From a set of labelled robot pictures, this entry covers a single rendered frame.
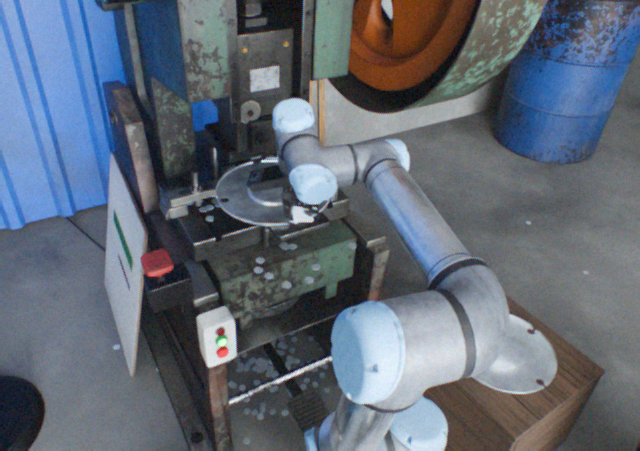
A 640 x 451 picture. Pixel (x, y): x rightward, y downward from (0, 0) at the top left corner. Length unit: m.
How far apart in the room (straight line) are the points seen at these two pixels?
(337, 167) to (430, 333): 0.39
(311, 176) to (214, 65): 0.37
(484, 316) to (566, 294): 1.80
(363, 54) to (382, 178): 0.67
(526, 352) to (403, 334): 1.07
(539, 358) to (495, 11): 0.97
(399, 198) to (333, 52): 0.51
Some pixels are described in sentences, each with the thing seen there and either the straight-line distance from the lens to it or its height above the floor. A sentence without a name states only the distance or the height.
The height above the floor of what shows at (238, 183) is 0.78.
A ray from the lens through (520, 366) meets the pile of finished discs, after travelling 1.67.
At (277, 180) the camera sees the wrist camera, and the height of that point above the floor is 0.95.
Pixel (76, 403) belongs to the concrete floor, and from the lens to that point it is 2.01.
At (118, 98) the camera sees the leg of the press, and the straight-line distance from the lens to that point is 1.67.
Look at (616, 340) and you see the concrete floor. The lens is 2.41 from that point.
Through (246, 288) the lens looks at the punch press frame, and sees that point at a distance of 1.39.
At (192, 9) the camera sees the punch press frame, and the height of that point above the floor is 1.25.
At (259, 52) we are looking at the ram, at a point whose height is 1.13.
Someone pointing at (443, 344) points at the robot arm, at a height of 1.07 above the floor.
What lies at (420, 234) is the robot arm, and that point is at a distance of 0.83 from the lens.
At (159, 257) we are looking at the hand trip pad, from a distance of 1.25.
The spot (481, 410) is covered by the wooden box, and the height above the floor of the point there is 0.33.
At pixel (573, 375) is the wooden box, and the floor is 0.35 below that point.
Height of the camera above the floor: 1.57
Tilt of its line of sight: 37 degrees down
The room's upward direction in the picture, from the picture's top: 3 degrees clockwise
